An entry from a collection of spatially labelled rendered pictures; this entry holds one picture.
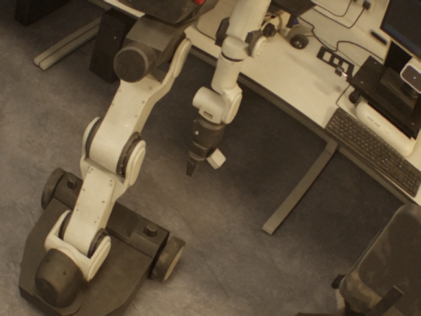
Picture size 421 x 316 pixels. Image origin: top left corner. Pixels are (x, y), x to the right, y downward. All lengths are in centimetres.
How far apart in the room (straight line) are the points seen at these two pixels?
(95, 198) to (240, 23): 72
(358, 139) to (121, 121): 75
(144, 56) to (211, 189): 113
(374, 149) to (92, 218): 95
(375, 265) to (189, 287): 89
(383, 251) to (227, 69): 72
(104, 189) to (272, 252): 89
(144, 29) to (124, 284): 89
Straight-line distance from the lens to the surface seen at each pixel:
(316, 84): 212
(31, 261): 208
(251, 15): 164
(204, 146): 195
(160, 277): 220
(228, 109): 183
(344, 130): 197
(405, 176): 198
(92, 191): 194
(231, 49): 171
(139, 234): 217
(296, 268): 253
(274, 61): 213
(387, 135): 205
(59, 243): 194
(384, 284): 178
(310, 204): 277
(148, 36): 169
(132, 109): 183
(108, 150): 183
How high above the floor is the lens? 195
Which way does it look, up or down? 45 degrees down
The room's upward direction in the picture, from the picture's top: 20 degrees clockwise
